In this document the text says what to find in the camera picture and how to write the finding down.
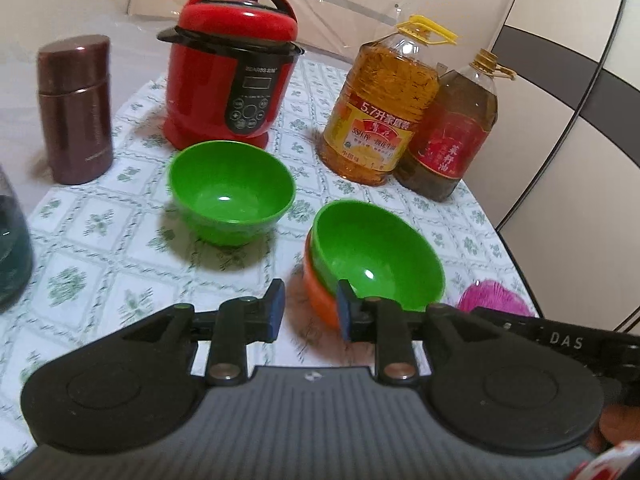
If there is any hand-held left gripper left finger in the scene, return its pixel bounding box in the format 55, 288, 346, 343
115, 278, 287, 387

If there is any green plastic bowl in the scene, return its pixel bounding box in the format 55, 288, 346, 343
166, 140, 296, 247
310, 199, 446, 314

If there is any white grey wardrobe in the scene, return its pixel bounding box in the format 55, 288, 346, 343
487, 0, 640, 333

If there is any red electric pressure cooker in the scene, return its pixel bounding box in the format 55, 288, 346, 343
156, 0, 306, 151

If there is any yellow label oil bottle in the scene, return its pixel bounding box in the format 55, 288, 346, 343
319, 14, 459, 189

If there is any clear plastic sheet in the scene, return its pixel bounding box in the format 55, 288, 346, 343
127, 0, 431, 63

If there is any large pink transparent plate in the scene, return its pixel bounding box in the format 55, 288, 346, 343
458, 281, 539, 317

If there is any brown metal thermos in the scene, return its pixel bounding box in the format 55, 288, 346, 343
36, 34, 115, 186

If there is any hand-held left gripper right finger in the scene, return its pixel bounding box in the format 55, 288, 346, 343
336, 279, 506, 386

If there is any white green floral tablecloth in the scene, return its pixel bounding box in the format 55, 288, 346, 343
0, 57, 541, 461

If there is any person's right hand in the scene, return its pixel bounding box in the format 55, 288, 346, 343
585, 404, 640, 455

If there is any red white patterned sleeve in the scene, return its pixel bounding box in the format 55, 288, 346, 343
570, 439, 640, 480

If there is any dark green glass jar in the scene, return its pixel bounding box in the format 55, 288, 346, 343
0, 164, 35, 312

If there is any red label oil bottle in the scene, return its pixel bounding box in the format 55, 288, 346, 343
394, 48, 516, 204

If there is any orange plastic bowl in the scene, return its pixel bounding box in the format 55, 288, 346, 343
303, 232, 352, 331

